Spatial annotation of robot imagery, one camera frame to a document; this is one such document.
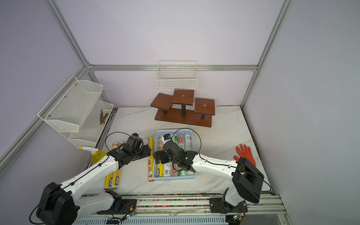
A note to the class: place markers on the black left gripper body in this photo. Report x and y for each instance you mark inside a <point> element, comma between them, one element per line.
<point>143,152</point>

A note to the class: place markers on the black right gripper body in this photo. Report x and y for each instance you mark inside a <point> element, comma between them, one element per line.
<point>166,157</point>

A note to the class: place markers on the clear wrap roll red label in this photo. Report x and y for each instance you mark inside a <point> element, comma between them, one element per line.
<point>176,171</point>

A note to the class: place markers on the yellow plastic wrap roll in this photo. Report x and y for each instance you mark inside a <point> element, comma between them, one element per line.
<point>160,167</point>

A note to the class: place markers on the clear wrap roll green label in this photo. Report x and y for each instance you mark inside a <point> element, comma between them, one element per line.
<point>188,145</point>

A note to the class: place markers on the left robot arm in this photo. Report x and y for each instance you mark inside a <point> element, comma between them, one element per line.
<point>61,204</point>

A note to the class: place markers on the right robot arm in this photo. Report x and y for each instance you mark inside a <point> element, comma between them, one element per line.
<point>246,178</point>

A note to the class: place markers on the blue plastic basket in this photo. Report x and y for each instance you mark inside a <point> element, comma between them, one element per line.
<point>159,133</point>

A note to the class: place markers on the yellow spray bottle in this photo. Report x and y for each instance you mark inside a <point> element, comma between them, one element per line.
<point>96,154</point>

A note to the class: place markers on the yellow roll far left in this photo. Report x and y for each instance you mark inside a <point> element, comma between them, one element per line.
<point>109,181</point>

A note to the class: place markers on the brown twigs in shelf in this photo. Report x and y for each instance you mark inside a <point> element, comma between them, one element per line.
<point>103,117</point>

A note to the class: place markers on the brown wooden tiered stand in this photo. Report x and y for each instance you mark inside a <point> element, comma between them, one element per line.
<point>183,108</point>

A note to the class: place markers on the white mesh lower shelf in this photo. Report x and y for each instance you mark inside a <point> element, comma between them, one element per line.
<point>91,131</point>

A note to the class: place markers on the white mesh shelf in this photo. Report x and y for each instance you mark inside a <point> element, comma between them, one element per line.
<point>91,131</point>
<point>68,110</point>

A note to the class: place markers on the red work glove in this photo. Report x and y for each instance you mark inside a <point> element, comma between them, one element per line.
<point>243,151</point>

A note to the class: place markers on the white mesh upper shelf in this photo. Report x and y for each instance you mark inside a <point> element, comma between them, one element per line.
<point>68,110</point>

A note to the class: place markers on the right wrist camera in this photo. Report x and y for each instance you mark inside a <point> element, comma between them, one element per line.
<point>166,137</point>

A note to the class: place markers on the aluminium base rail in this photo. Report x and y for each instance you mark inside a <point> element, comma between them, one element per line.
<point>198,204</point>

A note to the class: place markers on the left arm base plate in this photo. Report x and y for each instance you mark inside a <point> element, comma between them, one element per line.
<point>123,206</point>

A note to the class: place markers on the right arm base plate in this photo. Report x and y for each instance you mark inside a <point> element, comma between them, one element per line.
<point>227,205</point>

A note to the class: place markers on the white wire wall basket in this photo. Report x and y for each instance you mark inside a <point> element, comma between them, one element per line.
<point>177,75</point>

